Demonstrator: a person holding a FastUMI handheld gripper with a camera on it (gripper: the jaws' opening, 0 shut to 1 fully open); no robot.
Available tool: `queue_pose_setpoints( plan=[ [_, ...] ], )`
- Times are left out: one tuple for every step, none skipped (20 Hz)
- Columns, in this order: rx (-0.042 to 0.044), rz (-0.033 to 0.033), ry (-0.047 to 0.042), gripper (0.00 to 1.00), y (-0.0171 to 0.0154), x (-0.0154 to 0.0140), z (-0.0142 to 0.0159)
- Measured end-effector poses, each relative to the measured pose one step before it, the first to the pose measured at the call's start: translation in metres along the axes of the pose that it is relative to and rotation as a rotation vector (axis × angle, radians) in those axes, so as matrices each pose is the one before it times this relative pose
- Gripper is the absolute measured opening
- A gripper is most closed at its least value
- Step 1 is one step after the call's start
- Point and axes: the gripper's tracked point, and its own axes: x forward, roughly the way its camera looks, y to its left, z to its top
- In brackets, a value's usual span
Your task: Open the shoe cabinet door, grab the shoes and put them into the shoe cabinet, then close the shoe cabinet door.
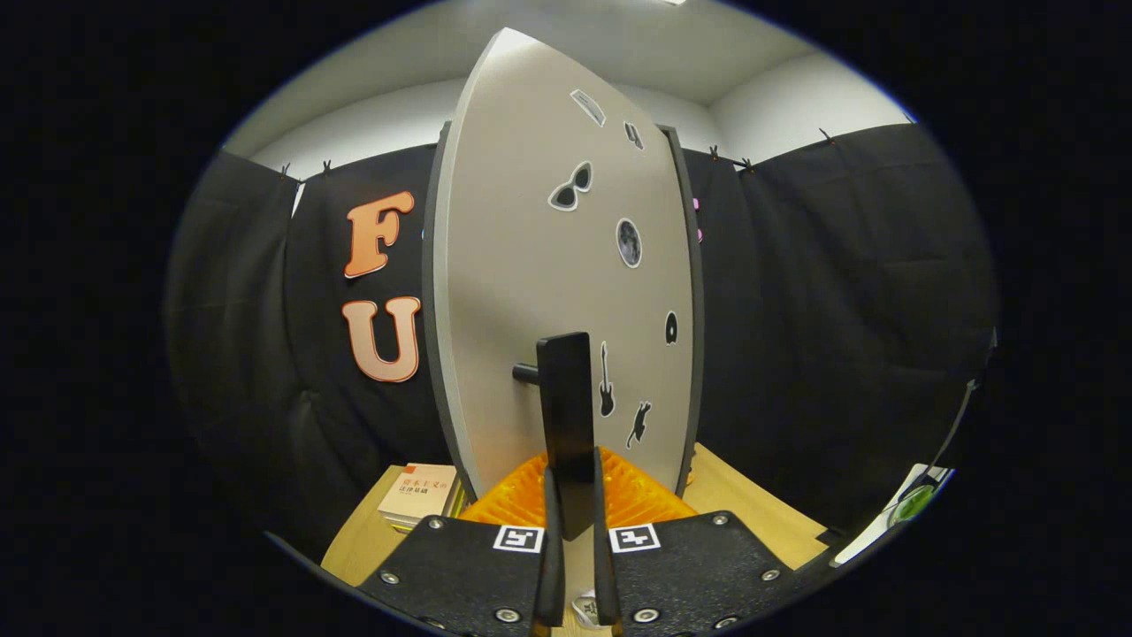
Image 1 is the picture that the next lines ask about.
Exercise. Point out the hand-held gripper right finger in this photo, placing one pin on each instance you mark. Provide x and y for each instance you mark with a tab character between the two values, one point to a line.
606	575

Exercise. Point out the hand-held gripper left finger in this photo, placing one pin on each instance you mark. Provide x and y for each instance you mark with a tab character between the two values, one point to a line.
550	575

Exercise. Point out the white sneaker shoe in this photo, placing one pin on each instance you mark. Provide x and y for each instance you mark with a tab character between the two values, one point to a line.
585	610

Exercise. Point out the dark grey shoe cabinet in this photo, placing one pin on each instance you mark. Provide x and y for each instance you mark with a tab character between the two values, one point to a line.
696	310

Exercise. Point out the white shoe cabinet door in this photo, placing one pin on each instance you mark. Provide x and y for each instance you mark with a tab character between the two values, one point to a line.
513	265

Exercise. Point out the beige cover book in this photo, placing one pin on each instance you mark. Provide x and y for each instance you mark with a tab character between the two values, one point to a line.
416	495

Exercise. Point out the green object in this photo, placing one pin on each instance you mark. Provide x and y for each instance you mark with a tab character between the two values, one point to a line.
911	506

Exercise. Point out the black backdrop cloth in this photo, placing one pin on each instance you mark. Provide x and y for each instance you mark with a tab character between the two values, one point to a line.
840	310

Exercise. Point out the black curved stand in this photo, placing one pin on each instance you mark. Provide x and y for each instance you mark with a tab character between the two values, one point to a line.
975	382

